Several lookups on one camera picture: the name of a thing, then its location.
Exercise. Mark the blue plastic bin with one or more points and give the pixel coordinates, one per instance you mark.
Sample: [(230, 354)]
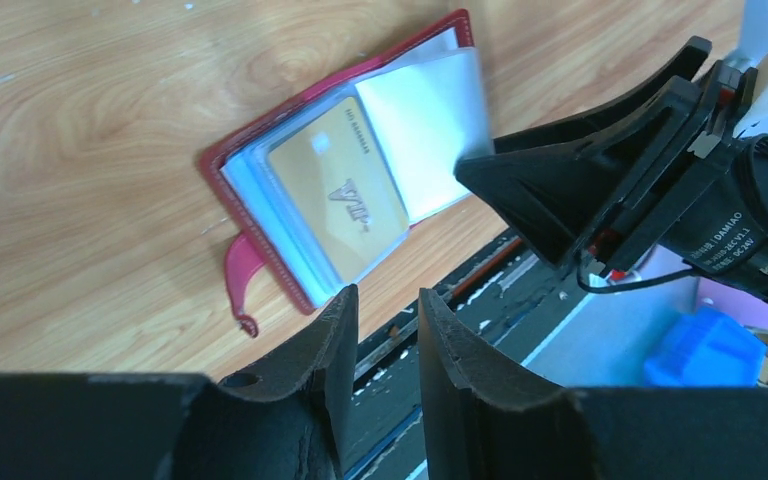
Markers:
[(705, 349)]

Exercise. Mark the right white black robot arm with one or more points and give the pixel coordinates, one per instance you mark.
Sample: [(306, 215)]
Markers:
[(686, 70)]

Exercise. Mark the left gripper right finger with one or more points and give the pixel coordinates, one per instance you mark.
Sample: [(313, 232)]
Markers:
[(487, 417)]

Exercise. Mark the red leather card holder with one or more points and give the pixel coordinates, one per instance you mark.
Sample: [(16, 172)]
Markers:
[(425, 103)]

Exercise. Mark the gold VIP card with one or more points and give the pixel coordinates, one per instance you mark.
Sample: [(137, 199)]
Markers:
[(336, 177)]

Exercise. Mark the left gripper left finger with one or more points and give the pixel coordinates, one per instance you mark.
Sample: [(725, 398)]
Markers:
[(283, 416)]

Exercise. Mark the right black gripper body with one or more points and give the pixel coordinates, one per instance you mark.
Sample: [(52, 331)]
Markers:
[(705, 198)]

